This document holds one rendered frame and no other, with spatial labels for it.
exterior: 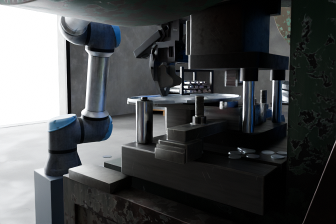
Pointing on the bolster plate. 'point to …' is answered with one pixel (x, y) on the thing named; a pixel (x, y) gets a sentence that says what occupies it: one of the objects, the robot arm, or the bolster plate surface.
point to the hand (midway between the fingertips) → (162, 93)
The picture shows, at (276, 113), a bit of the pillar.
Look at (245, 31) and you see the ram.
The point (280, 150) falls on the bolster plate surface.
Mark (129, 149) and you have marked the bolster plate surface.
